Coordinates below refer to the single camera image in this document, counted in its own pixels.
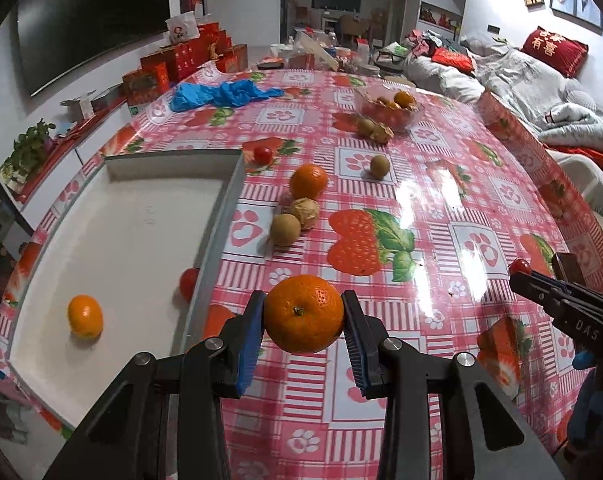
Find white rectangular tray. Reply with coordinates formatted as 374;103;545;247
7;150;245;428

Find white tv cabinet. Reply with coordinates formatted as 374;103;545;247
18;102;131;230

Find black television screen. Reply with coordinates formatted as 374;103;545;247
16;0;169;96

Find red embroidered cushion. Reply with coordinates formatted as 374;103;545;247
522;26;589;78

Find pink strawberry tablecloth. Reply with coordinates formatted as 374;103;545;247
0;70;603;450

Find walnut beside bowl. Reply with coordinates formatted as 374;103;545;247
371;124;395;145

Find glass fruit bowl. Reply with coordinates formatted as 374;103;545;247
355;84;425;133

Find brown kiwi mid table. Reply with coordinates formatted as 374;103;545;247
370;154;390;180

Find orange in bowl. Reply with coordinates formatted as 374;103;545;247
394;90;417;110

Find green potted plant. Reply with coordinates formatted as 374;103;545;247
0;119;56;194

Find orange mandarin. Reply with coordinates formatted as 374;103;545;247
263;274;345;354
67;295;104;339
288;164;327;200

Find kiwi beside bowl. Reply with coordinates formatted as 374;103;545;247
357;117;376;138

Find red gift boxes stack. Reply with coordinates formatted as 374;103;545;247
122;22;248;114

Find brown kiwi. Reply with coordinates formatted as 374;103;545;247
270;214;301;247

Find blue plastic gloves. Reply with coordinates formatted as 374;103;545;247
170;80;284;113

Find wrinkled walnut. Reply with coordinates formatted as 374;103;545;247
287;197;320;231

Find red cherry tomato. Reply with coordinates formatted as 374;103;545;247
252;145;273;167
179;268;199;302

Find red cherry tomato on table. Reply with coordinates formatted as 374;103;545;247
252;145;273;167

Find grey white bedding sofa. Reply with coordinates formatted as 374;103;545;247
403;29;603;172

